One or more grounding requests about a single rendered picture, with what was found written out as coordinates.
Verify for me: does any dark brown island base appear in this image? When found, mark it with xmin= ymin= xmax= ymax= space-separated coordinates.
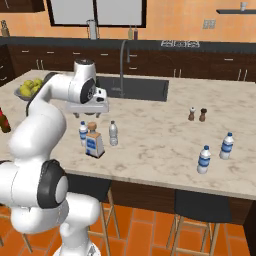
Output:
xmin=109 ymin=180 xmax=256 ymax=256

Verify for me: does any dark-top brown shaker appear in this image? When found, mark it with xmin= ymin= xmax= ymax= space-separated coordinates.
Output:
xmin=198 ymin=107 xmax=208 ymax=123

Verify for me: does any square glass bottle with cork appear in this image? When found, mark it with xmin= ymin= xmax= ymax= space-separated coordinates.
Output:
xmin=85 ymin=121 xmax=106 ymax=159

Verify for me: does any grey fruit bowl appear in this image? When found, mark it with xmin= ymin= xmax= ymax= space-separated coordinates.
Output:
xmin=14 ymin=87 xmax=38 ymax=102

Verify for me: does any grey curved tap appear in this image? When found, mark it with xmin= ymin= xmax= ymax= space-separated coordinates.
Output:
xmin=113 ymin=39 xmax=132 ymax=99

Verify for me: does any grey wall outlet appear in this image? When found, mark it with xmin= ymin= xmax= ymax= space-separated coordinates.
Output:
xmin=202 ymin=18 xmax=217 ymax=30

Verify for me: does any brown glass bottle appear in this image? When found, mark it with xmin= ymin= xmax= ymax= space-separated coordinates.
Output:
xmin=0 ymin=107 xmax=12 ymax=134

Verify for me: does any clear plastic bottle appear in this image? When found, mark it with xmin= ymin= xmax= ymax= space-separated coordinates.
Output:
xmin=108 ymin=120 xmax=120 ymax=147

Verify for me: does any hob with grey grates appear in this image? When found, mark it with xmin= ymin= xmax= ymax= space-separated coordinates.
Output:
xmin=160 ymin=39 xmax=201 ymax=49

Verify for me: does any blue-label plastic bottle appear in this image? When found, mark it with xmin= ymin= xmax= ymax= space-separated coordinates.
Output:
xmin=78 ymin=120 xmax=89 ymax=147
xmin=219 ymin=131 xmax=235 ymax=161
xmin=196 ymin=144 xmax=212 ymax=175

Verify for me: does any white-top brown shaker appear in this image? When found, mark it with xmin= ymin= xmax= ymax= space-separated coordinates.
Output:
xmin=187 ymin=106 xmax=196 ymax=122

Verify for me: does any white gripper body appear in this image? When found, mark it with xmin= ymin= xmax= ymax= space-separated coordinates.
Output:
xmin=64 ymin=100 xmax=111 ymax=115

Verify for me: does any dark brown cupboard run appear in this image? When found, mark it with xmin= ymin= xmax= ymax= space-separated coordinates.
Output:
xmin=0 ymin=35 xmax=256 ymax=88

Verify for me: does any dark grey sink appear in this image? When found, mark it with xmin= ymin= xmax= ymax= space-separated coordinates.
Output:
xmin=95 ymin=76 xmax=170 ymax=103

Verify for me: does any black-framed window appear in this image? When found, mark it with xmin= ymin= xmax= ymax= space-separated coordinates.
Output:
xmin=45 ymin=0 xmax=148 ymax=29

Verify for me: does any dark brown wall cupboard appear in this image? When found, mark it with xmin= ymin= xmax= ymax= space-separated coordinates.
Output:
xmin=0 ymin=0 xmax=46 ymax=14

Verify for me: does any tall grey grinder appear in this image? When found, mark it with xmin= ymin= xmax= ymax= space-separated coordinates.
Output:
xmin=0 ymin=19 xmax=11 ymax=38

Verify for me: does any dark wall shelf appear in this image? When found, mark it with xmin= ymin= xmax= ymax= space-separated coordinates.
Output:
xmin=215 ymin=8 xmax=256 ymax=15

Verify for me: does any black-seat wooden stool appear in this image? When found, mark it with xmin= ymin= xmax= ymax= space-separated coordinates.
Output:
xmin=165 ymin=189 xmax=233 ymax=256
xmin=65 ymin=173 xmax=121 ymax=256

